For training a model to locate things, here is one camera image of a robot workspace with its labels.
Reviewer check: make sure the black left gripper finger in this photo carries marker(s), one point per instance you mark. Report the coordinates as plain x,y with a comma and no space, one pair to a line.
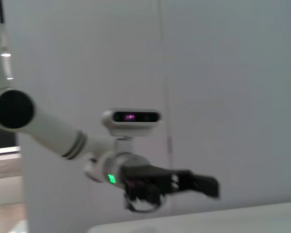
198,180
201,189

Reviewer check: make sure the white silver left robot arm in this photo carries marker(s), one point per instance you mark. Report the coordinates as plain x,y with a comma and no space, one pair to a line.
55,136

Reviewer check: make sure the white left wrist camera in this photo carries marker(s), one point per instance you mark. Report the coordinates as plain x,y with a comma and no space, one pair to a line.
131,128

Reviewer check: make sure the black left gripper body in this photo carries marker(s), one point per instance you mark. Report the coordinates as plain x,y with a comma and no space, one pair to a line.
145,177

